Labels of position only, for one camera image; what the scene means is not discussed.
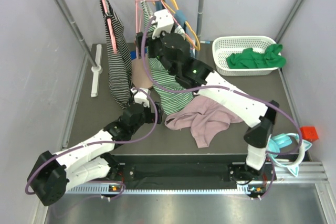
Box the pink hanger under black top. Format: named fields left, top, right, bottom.
left=101, top=0, right=118, bottom=53

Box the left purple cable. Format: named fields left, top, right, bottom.
left=24, top=87, right=159, bottom=199

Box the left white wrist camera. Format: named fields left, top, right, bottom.
left=131, top=88, right=150, bottom=108

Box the pink hanger under green top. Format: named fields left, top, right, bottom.
left=160, top=0, right=200, bottom=51

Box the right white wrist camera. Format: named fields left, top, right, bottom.
left=151, top=9, right=174, bottom=39

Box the red cube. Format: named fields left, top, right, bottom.
left=300, top=126, right=319, bottom=142

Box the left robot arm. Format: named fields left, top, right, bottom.
left=27, top=102, right=162, bottom=206

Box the black white striped tank top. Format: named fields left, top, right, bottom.
left=99, top=0, right=133, bottom=109

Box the white plastic basket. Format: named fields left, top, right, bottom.
left=212, top=36, right=278, bottom=77

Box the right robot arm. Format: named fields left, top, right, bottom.
left=135, top=32, right=279, bottom=180

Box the blue flat object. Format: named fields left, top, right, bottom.
left=130, top=50, right=138, bottom=60

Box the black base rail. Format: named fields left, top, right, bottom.
left=102, top=154, right=279, bottom=189

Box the pink hanger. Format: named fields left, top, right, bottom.
left=160, top=0, right=200, bottom=51
left=101, top=0, right=118, bottom=53
left=131, top=0, right=145, bottom=59

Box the white slotted cable duct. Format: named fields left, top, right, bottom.
left=66, top=183, right=262, bottom=195

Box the yellow hanger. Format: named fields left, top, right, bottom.
left=150, top=0, right=201, bottom=51

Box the pink tank top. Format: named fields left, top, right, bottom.
left=165, top=95, right=243, bottom=148

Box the green white striped tank top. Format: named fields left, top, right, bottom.
left=140, top=1, right=194, bottom=115

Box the green garment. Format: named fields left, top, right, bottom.
left=226, top=44, right=286, bottom=69

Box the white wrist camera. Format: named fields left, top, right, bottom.
left=131, top=88, right=150, bottom=108
left=151, top=9, right=174, bottom=39

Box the brown cardboard sheet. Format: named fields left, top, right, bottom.
left=132, top=59, right=153, bottom=89

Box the blue tank top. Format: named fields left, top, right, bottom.
left=153, top=0, right=196, bottom=59

